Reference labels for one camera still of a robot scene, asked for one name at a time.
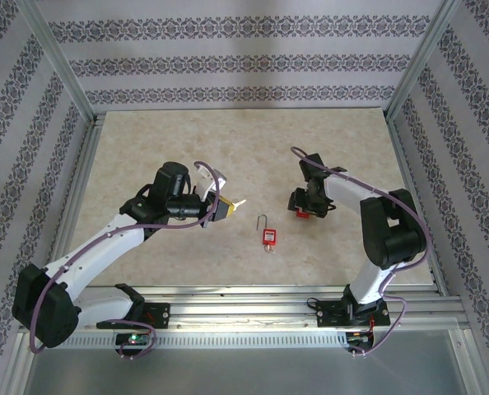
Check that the red padlock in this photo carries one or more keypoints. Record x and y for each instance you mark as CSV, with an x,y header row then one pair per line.
x,y
269,237
304,213

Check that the brass key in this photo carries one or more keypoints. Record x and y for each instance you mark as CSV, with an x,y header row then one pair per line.
x,y
240,203
269,248

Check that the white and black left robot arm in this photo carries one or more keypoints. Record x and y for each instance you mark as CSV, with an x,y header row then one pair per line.
x,y
100,243

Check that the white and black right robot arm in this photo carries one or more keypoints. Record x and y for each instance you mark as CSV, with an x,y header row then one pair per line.
x,y
343,191

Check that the right controller board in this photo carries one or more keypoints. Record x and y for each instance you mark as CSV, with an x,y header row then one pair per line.
x,y
357,338

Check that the controller board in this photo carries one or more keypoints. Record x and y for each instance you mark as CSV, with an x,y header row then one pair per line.
x,y
357,338
134,339

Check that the left controller board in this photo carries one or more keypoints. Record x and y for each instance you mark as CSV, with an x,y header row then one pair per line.
x,y
134,339

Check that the grey metal sheet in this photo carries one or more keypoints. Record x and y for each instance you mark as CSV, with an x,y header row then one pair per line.
x,y
244,370

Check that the aluminium side rail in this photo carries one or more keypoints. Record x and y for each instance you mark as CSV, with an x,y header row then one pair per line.
x,y
409,173
84,164

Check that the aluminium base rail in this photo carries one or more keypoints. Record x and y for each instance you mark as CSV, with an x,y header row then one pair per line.
x,y
244,312

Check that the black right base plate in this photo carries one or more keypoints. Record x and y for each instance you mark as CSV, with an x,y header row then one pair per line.
x,y
329,314

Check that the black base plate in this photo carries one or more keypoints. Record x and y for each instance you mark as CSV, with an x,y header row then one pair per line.
x,y
329,314
160,314

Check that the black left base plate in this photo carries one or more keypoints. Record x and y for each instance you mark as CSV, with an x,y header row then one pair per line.
x,y
160,314

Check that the aluminium frame post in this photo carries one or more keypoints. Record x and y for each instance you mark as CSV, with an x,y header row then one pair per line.
x,y
55,53
423,57

